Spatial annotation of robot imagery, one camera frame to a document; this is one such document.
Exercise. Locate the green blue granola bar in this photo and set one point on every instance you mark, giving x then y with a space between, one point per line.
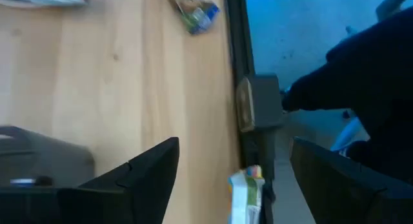
197 14

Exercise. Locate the grey bracket on table edge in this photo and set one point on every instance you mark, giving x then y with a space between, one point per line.
263 101

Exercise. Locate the grey translucent plastic bin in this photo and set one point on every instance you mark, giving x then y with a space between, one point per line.
55 159

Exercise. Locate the blue purple Quaker granola bar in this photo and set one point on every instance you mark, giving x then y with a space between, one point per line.
22 182

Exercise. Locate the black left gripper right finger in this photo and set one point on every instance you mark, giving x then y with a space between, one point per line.
335 191

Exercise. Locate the person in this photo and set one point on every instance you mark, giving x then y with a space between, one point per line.
371 88

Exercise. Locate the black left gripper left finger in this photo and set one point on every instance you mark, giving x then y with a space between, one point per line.
142 185

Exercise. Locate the white green multicolour granola bar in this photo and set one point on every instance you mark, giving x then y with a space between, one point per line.
245 198

